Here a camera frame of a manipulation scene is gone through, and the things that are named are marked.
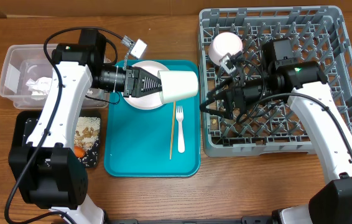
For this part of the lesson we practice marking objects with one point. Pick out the white plastic fork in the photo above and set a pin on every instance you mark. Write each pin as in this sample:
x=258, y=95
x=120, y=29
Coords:
x=179, y=118

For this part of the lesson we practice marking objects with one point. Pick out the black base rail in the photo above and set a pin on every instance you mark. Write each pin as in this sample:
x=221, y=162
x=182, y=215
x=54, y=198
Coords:
x=243, y=220

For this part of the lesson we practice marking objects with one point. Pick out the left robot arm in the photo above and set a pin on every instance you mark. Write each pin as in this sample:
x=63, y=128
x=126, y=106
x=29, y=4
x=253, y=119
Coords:
x=44, y=165

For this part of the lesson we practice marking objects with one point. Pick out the spilled rice and peanuts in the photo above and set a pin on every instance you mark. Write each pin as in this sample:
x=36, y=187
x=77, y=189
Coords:
x=87, y=136

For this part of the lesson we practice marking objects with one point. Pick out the white napkin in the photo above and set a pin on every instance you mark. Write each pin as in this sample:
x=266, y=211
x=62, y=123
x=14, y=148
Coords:
x=39, y=88

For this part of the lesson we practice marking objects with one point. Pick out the clear plastic bin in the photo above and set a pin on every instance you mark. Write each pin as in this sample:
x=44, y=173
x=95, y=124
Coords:
x=23, y=62

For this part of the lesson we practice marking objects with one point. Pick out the orange carrot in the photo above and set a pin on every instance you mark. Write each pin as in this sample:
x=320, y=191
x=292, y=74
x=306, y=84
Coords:
x=79, y=152

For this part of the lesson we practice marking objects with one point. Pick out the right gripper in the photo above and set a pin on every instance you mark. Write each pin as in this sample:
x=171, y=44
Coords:
x=242, y=94

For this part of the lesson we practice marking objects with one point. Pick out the white bowl with food scraps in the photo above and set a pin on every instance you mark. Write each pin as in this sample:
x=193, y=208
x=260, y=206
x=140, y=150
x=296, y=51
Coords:
x=224, y=43

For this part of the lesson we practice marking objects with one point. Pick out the wooden chopstick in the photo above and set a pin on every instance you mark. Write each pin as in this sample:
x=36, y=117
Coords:
x=172, y=129

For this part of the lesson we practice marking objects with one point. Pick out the grey dish rack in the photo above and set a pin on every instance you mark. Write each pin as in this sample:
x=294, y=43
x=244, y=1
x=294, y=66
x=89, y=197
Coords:
x=316, y=33

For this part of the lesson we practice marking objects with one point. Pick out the black plastic tray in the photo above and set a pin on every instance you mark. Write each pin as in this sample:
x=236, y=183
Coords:
x=27, y=120

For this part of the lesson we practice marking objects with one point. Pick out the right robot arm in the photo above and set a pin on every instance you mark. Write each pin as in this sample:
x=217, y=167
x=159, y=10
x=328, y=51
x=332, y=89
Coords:
x=304, y=87

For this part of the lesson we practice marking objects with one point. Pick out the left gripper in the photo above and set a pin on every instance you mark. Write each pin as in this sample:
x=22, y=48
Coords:
x=137, y=83

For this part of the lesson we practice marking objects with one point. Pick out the large white plate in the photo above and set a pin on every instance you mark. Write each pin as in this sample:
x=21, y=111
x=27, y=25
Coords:
x=152, y=101

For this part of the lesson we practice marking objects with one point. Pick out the teal plastic tray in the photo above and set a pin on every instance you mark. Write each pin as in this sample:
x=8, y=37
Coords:
x=138, y=141

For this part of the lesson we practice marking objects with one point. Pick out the small white round cup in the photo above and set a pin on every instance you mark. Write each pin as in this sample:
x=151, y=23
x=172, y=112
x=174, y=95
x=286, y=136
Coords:
x=177, y=85

